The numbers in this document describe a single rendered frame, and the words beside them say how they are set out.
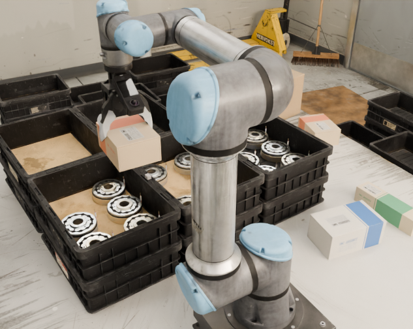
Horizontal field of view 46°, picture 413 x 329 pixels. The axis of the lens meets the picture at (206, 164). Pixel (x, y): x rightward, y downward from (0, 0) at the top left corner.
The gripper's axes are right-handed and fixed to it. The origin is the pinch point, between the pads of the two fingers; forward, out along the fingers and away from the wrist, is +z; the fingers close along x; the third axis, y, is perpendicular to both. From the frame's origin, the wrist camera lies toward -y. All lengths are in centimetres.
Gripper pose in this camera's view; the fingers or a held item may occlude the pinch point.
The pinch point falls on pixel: (128, 136)
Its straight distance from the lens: 132.4
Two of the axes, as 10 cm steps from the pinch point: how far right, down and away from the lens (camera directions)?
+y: -4.9, -4.5, 7.4
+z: 0.0, 8.5, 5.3
